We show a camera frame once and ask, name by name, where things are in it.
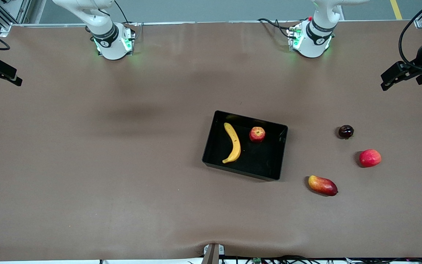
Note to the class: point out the red apple with stem dimple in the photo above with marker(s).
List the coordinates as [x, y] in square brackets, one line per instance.
[257, 135]

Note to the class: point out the black plastic box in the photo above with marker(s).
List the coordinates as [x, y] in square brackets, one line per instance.
[262, 161]

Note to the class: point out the yellow banana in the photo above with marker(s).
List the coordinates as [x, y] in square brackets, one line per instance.
[236, 145]

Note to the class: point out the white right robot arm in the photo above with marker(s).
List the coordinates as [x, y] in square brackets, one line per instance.
[112, 44]

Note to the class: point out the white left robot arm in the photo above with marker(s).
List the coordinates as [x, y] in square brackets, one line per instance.
[311, 44]

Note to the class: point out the dark purple plum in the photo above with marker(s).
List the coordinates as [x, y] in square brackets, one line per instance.
[346, 132]

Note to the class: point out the smooth red round fruit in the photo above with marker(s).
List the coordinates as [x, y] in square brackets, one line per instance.
[370, 158]

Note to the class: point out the red yellow mango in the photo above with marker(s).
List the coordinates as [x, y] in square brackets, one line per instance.
[322, 185]

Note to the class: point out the brown table cover sheet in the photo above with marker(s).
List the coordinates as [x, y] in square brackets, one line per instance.
[123, 146]

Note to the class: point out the silver table edge rail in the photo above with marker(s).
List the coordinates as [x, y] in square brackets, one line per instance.
[214, 22]

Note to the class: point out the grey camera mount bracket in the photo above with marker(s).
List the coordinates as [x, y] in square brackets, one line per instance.
[213, 255]

